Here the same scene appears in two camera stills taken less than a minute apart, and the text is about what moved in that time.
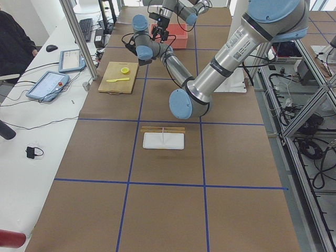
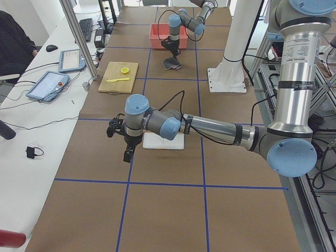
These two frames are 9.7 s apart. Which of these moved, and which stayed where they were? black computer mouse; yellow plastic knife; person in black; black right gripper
Moved: black right gripper
Stayed: yellow plastic knife; person in black; black computer mouse
